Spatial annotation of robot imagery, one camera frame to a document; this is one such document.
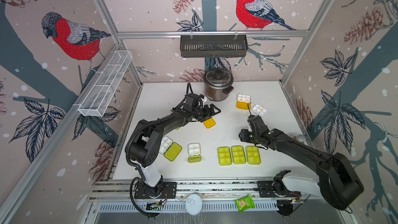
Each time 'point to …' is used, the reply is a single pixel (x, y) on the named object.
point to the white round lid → (193, 204)
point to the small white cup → (300, 138)
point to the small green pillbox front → (194, 153)
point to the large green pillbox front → (238, 154)
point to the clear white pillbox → (260, 110)
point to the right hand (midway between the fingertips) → (242, 133)
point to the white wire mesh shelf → (97, 101)
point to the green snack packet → (245, 203)
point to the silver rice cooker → (217, 83)
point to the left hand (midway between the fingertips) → (219, 111)
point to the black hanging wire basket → (214, 45)
